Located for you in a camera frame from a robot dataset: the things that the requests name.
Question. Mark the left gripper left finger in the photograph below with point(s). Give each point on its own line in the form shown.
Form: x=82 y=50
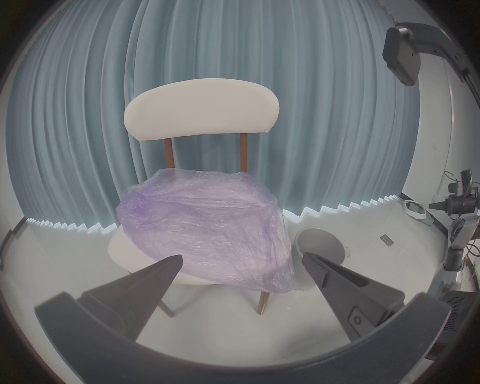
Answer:
x=142 y=296

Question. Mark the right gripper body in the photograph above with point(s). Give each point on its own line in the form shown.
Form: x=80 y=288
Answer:
x=462 y=205

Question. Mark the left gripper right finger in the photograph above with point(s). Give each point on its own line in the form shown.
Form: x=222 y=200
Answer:
x=348 y=300

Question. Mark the purple plastic bag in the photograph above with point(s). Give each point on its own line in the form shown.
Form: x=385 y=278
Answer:
x=206 y=225

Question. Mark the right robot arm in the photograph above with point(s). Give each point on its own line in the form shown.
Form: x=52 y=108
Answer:
x=459 y=240

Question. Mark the white trash bin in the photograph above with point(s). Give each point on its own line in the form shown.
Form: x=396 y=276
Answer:
x=318 y=247

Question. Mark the white oval hoop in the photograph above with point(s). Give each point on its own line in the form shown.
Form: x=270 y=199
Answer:
x=405 y=207

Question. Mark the pale blue curtain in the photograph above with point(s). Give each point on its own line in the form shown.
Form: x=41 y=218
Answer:
x=75 y=112

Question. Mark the white padded wooden chair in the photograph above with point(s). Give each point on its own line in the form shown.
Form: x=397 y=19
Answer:
x=202 y=108

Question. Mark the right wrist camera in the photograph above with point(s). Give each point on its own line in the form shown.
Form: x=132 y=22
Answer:
x=467 y=180

